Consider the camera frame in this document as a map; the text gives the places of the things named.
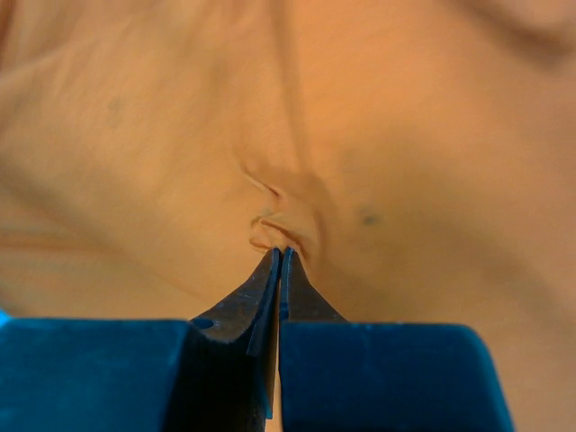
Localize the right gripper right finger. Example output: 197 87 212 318
279 249 513 431

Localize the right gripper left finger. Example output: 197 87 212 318
1 250 282 431

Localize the orange t shirt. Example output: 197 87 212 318
1 1 575 431

